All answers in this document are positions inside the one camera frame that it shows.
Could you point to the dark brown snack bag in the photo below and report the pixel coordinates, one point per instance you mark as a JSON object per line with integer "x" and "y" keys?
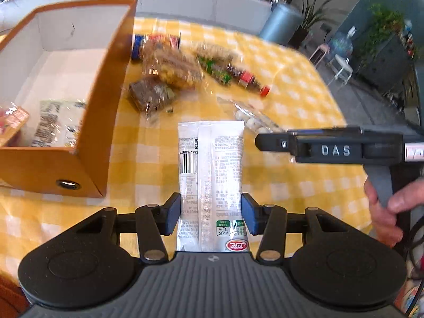
{"x": 150, "y": 95}

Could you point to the white long snack packet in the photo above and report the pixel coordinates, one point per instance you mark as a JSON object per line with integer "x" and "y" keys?
{"x": 210, "y": 172}

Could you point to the white small stool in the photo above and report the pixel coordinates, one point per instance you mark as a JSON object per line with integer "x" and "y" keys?
{"x": 341, "y": 69}

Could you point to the clear popcorn snack bag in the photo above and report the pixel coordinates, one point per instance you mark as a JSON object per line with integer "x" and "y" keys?
{"x": 253, "y": 119}

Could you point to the orange Mitti snack bag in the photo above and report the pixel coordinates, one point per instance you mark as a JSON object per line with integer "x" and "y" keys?
{"x": 144, "y": 44}

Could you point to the climbing green plant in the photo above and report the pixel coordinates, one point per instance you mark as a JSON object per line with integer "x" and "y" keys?
{"x": 385, "y": 22}

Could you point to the blue metal trash bin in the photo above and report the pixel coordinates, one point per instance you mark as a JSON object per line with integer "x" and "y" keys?
{"x": 281, "y": 24}

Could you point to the pink small heater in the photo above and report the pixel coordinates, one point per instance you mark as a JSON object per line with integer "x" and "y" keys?
{"x": 319, "y": 54}

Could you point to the white snack bag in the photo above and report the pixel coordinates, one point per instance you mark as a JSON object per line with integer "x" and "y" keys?
{"x": 59, "y": 124}

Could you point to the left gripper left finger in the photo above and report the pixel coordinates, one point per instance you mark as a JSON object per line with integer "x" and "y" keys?
{"x": 99, "y": 258}

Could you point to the person right hand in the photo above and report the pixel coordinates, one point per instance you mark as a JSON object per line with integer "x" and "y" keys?
{"x": 384, "y": 219}

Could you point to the green candy tube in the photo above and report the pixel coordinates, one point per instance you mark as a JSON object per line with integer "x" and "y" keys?
{"x": 217, "y": 72}

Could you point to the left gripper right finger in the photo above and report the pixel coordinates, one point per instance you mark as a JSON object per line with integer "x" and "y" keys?
{"x": 329, "y": 261}

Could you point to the blue water jug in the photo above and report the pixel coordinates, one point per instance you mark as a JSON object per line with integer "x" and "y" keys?
{"x": 341, "y": 44}

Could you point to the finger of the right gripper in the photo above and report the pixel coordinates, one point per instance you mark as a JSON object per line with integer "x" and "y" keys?
{"x": 276, "y": 142}

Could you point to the mixed veggie crisps bag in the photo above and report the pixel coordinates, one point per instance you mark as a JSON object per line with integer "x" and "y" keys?
{"x": 13, "y": 118}

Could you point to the potted long-leaf plant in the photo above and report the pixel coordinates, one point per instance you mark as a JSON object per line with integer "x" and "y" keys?
{"x": 311, "y": 14}

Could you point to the orange cardboard box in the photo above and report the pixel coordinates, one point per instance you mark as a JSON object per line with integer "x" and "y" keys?
{"x": 66, "y": 52}

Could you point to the small cola bottle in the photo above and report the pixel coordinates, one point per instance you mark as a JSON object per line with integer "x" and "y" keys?
{"x": 247, "y": 80}

